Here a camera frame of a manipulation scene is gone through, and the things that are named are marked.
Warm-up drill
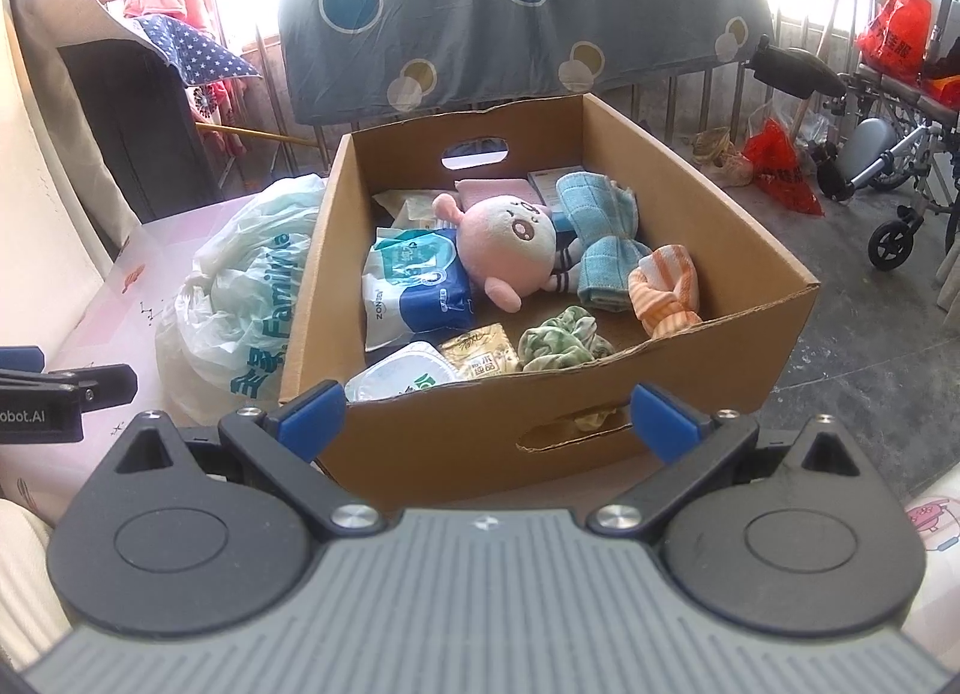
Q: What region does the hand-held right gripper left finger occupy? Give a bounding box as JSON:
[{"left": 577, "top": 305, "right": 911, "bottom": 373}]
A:
[{"left": 111, "top": 379, "right": 385, "bottom": 539}]

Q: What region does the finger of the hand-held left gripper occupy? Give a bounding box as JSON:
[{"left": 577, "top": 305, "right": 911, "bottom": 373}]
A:
[{"left": 43, "top": 362, "right": 140, "bottom": 411}]

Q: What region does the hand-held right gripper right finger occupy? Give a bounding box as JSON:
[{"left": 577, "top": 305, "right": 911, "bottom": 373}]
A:
[{"left": 587, "top": 383, "right": 865, "bottom": 539}]

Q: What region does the orange striped towel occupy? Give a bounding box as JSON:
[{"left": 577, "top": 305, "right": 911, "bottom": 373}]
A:
[{"left": 628, "top": 244, "right": 704, "bottom": 341}]

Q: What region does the green scrunchie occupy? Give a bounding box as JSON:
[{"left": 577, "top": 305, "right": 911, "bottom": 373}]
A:
[{"left": 517, "top": 309, "right": 616, "bottom": 374}]

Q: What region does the cardboard box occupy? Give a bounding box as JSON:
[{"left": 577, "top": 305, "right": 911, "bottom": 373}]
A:
[{"left": 279, "top": 92, "right": 821, "bottom": 515}]

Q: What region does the translucent plastic bag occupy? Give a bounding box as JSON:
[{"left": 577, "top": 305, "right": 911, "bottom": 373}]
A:
[{"left": 155, "top": 173, "right": 329, "bottom": 425}]

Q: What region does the blue white tissue pack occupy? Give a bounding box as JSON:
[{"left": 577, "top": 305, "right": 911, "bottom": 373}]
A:
[{"left": 362, "top": 225, "right": 479, "bottom": 352}]

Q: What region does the teal microfiber towel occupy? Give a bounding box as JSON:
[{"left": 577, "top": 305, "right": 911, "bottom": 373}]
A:
[{"left": 555, "top": 170, "right": 653, "bottom": 313}]

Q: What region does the pink plush toy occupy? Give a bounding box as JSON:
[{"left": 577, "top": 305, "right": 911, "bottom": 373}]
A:
[{"left": 431, "top": 191, "right": 593, "bottom": 313}]

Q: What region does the white and blue tissue box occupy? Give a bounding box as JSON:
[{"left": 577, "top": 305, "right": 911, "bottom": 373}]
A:
[{"left": 527, "top": 165, "right": 593, "bottom": 211}]

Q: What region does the pink knitted sponge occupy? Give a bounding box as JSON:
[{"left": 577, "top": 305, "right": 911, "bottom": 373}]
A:
[{"left": 452, "top": 176, "right": 530, "bottom": 211}]

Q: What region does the white round tub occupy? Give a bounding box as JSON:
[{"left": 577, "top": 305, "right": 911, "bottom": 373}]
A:
[{"left": 345, "top": 341, "right": 470, "bottom": 404}]

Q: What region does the cream ribbed cloth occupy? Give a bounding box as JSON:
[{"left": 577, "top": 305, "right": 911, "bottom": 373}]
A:
[{"left": 0, "top": 499, "right": 65, "bottom": 672}]

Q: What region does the gold snack packet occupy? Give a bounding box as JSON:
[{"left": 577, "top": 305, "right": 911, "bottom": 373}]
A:
[{"left": 437, "top": 323, "right": 522, "bottom": 381}]

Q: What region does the beige packet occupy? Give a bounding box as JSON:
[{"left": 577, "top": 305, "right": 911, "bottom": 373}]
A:
[{"left": 373, "top": 188, "right": 451, "bottom": 234}]

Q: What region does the pair of beige shoes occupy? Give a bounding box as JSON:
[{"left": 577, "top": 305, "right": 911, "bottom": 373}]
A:
[{"left": 691, "top": 128, "right": 755, "bottom": 187}]

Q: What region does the red plastic bag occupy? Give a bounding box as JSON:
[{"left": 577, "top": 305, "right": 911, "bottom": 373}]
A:
[
  {"left": 742, "top": 118, "right": 824, "bottom": 217},
  {"left": 855, "top": 0, "right": 935, "bottom": 84}
]

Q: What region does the yellow broom stick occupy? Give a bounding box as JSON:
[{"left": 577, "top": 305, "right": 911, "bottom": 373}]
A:
[{"left": 196, "top": 122, "right": 316, "bottom": 148}]

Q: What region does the pink pig printed cloth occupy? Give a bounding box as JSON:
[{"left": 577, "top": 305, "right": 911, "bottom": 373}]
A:
[{"left": 896, "top": 473, "right": 960, "bottom": 635}]

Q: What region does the blue star print cloth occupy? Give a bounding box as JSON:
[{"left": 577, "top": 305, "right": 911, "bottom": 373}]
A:
[{"left": 131, "top": 15, "right": 263, "bottom": 84}]

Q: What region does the wheelchair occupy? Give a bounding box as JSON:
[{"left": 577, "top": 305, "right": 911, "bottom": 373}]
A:
[{"left": 742, "top": 0, "right": 960, "bottom": 271}]

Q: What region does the blue bedsheet with circles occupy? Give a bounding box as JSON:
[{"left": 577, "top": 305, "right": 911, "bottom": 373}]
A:
[{"left": 277, "top": 0, "right": 777, "bottom": 127}]

